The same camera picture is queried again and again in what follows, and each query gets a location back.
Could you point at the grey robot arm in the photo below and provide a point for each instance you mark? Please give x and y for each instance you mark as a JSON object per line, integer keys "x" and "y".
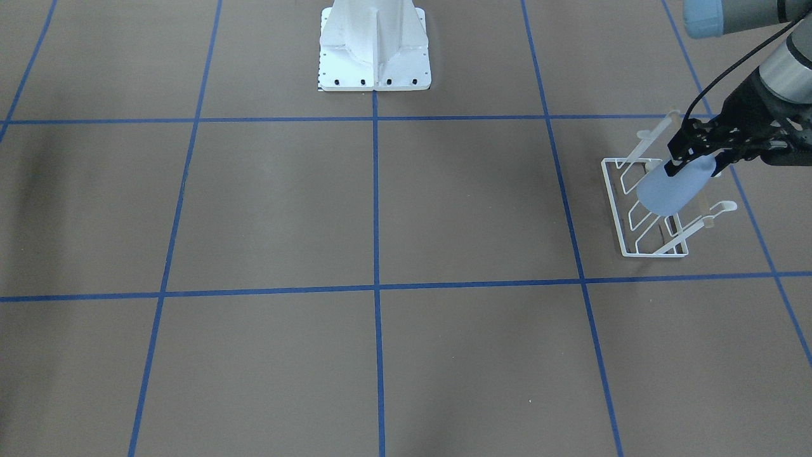
{"x": 786, "y": 53}

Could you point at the white wire cup holder rack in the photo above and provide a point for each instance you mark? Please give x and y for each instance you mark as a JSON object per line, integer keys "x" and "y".
{"x": 640, "y": 233}

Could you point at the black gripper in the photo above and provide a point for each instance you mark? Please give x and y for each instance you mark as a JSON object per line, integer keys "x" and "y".
{"x": 743, "y": 100}

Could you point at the light blue plastic cup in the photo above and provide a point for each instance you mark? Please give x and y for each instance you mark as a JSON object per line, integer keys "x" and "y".
{"x": 664, "y": 196}

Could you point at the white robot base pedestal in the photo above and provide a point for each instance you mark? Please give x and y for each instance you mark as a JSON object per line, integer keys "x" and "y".
{"x": 373, "y": 46}

